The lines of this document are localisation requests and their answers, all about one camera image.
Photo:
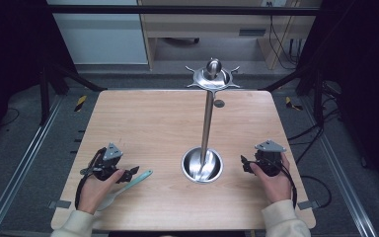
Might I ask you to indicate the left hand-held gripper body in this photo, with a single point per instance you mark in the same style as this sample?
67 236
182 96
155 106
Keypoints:
109 158

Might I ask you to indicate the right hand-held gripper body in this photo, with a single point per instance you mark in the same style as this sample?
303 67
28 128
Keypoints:
269 156

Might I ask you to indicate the person's right hand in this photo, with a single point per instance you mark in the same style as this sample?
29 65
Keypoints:
275 186

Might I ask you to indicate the person's left hand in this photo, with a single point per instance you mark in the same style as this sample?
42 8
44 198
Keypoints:
96 192

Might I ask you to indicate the metal utensil stand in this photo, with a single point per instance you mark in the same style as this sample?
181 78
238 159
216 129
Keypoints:
207 131

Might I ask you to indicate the grey round table cap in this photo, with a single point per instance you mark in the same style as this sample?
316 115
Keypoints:
219 103

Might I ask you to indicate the white cabinet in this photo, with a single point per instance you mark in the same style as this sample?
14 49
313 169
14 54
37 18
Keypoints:
102 36

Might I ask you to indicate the light wooden desk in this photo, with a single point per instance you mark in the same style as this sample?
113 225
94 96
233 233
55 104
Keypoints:
210 24

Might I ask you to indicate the grey table bracket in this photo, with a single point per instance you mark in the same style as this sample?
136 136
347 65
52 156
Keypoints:
306 204
60 204

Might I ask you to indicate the aluminium floor rail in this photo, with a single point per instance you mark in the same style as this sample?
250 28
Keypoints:
342 184
19 171

